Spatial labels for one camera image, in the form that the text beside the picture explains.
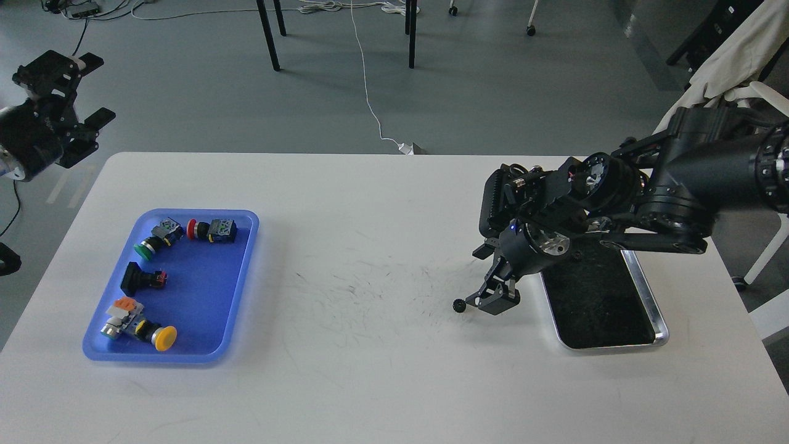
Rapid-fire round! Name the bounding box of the green push button switch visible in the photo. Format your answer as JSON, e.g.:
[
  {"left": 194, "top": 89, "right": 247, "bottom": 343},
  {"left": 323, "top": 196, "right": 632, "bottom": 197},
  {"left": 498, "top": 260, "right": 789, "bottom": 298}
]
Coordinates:
[{"left": 133, "top": 217, "right": 185, "bottom": 260}]

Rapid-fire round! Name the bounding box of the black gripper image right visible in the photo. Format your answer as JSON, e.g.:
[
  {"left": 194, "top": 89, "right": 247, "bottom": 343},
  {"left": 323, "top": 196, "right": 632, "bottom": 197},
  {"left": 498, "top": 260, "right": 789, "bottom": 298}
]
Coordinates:
[{"left": 465, "top": 220, "right": 572, "bottom": 315}]

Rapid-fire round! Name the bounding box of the silver orange push button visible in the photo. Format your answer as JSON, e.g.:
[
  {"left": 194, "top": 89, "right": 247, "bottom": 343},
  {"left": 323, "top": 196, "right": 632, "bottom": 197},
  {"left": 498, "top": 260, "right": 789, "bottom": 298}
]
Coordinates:
[{"left": 100, "top": 296, "right": 145, "bottom": 340}]

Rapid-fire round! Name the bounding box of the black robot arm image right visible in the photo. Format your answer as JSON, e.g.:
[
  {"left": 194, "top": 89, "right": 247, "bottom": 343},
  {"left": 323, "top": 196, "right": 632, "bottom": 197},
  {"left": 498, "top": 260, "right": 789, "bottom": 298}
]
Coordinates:
[{"left": 453, "top": 107, "right": 787, "bottom": 315}]

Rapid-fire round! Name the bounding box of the black table leg left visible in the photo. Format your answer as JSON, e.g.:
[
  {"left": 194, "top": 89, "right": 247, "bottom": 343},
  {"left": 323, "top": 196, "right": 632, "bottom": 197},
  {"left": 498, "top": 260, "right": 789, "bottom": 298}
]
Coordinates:
[{"left": 255, "top": 0, "right": 287, "bottom": 72}]

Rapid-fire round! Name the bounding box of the red push button switch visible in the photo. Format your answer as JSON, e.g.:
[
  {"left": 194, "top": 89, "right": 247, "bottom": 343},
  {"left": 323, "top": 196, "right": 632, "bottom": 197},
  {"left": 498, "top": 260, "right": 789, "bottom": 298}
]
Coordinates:
[{"left": 185, "top": 218, "right": 237, "bottom": 244}]

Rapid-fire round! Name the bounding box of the blue plastic tray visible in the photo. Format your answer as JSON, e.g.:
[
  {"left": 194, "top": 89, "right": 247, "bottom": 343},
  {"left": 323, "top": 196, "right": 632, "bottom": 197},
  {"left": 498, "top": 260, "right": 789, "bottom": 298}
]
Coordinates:
[{"left": 82, "top": 208, "right": 260, "bottom": 364}]

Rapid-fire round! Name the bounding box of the white cable on floor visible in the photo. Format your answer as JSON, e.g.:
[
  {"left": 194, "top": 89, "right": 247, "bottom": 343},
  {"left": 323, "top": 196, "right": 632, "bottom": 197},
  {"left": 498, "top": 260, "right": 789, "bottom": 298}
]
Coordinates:
[{"left": 298, "top": 0, "right": 421, "bottom": 149}]

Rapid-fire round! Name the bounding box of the black cable on floor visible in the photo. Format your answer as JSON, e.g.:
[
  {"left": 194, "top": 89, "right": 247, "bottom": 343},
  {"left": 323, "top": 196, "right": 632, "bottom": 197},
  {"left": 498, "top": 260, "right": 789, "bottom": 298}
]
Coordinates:
[{"left": 0, "top": 0, "right": 145, "bottom": 238}]

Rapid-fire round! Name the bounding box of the black table leg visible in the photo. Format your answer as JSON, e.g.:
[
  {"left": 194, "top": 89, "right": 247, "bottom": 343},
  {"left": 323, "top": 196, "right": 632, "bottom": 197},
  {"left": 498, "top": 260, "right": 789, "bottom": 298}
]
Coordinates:
[
  {"left": 404, "top": 0, "right": 418, "bottom": 68},
  {"left": 255, "top": 0, "right": 287, "bottom": 72}
]

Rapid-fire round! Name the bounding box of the yellow push button switch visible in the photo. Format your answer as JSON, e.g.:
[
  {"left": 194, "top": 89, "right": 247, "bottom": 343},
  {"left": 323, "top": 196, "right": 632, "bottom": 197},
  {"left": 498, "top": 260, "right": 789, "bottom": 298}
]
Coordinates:
[{"left": 133, "top": 320, "right": 178, "bottom": 352}]

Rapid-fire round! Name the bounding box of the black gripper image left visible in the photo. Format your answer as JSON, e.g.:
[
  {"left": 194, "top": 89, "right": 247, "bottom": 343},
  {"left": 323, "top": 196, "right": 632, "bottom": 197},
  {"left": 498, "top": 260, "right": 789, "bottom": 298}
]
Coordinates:
[{"left": 1, "top": 51, "right": 116, "bottom": 182}]

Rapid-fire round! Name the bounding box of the silver metal tray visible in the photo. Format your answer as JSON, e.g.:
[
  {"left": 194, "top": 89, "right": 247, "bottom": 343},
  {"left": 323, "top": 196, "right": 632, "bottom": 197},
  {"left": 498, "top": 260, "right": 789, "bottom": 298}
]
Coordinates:
[{"left": 541, "top": 240, "right": 670, "bottom": 353}]

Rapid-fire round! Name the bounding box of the black table leg right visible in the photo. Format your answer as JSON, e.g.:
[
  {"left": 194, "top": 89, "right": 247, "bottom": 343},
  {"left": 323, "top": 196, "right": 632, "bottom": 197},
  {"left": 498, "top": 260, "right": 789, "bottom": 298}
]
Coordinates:
[{"left": 404, "top": 0, "right": 418, "bottom": 68}]

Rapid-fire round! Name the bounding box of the white power adapter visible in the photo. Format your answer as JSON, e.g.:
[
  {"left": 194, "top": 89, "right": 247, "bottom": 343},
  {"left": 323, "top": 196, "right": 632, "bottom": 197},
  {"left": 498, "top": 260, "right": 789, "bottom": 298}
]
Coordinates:
[{"left": 398, "top": 142, "right": 427, "bottom": 155}]

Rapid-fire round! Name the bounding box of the black square push button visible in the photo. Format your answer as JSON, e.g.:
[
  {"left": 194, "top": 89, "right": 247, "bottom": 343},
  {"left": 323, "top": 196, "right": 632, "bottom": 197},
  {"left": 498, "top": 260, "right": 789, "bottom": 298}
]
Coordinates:
[{"left": 120, "top": 261, "right": 168, "bottom": 297}]

